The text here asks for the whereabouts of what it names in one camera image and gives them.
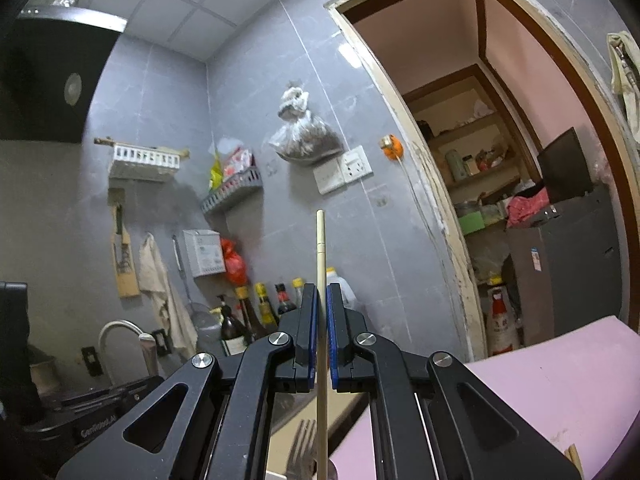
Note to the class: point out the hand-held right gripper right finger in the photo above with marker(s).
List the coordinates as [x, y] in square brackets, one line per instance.
[334, 340]

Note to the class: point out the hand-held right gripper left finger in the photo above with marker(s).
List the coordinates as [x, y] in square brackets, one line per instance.
[311, 340]

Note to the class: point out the metal fork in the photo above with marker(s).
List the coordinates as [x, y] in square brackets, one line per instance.
[302, 450]

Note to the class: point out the red neck sauce bottle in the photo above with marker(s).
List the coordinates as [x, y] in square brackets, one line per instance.
[285, 305]

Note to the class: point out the clear yellow cap bottle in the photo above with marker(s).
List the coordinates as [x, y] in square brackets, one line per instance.
[297, 290]

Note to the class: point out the yellow cap sauce bottle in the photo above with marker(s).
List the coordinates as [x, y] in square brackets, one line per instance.
[265, 305]

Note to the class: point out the tall soy sauce bottle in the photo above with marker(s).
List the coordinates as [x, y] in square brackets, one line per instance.
[245, 305]

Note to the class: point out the dark pump bottle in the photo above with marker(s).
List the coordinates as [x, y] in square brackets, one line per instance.
[232, 330]

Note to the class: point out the chrome faucet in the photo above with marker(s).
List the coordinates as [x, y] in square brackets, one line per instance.
[120, 330]

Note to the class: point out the red plastic bag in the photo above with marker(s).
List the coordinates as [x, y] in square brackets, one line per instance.
[235, 265]

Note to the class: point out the stained dish cloth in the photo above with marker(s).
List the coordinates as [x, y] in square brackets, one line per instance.
[160, 280]

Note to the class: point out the wooden knife rack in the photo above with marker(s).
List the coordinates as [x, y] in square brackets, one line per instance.
[125, 260]

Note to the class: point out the red white bottle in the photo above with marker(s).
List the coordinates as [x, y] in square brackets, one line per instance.
[502, 325]

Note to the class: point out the green box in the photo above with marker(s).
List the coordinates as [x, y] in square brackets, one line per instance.
[471, 224]

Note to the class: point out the yellow green packet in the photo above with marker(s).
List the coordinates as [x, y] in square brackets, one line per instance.
[216, 175]

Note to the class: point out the red packet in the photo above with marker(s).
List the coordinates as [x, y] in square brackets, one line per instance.
[237, 162]

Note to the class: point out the plastic bag of dried goods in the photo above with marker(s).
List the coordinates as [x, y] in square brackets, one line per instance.
[305, 137]

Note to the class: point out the pink floral tablecloth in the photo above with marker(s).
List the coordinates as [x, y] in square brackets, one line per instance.
[540, 385]

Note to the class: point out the red cloth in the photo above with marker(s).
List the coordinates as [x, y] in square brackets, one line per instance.
[525, 207]

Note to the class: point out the wooden shelf unit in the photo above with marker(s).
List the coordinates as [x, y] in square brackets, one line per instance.
[470, 135]

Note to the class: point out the grey cabinet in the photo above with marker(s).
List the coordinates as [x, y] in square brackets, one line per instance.
[570, 270]

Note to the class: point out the black monitor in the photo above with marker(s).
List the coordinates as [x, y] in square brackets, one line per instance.
[565, 167]

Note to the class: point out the black range hood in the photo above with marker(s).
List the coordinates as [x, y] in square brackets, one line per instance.
[45, 75]

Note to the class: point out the cream rubber glove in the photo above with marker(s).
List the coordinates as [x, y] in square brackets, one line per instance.
[622, 75]

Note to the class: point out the black wall outlet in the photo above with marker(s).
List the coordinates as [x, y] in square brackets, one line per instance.
[161, 342]
[91, 361]

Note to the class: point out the white wall box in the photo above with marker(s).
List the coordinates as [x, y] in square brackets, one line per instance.
[204, 252]

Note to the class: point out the white wall switch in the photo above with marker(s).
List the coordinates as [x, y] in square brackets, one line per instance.
[329, 176]

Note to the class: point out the grey wall shelf basket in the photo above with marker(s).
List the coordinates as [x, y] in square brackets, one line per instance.
[232, 190]

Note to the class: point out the wooden door frame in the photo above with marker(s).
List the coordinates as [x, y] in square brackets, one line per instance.
[435, 200]

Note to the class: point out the white wall socket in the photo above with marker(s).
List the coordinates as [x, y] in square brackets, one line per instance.
[356, 164]

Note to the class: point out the orange wall hook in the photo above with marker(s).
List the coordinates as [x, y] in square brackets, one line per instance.
[391, 147]

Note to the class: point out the white wall basket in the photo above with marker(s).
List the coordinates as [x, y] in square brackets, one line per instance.
[145, 160]

